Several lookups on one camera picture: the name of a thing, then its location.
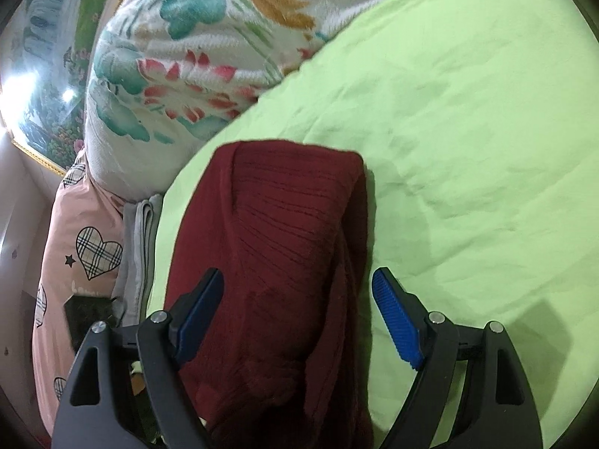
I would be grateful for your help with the pink quilt with plaid hearts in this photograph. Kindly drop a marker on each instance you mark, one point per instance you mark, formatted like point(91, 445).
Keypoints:
point(61, 224)

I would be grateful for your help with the framed landscape painting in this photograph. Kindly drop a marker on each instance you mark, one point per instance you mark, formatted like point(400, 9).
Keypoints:
point(47, 79)

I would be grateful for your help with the dark object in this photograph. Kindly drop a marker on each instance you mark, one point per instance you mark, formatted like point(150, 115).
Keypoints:
point(86, 313)

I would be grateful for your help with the light green bed sheet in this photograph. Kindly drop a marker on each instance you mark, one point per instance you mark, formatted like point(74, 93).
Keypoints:
point(468, 126)

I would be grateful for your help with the white floral quilt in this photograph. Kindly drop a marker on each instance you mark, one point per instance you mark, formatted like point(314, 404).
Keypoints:
point(187, 56)

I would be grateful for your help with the maroon hooded sweater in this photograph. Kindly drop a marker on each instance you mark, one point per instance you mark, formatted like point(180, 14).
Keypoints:
point(281, 243)

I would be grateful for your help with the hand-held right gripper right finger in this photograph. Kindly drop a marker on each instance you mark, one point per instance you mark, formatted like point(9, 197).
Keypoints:
point(397, 320)

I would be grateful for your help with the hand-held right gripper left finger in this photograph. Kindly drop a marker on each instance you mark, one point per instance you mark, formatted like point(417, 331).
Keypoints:
point(201, 311)

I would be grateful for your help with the grey towel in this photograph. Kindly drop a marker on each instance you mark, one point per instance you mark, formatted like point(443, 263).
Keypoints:
point(138, 243)

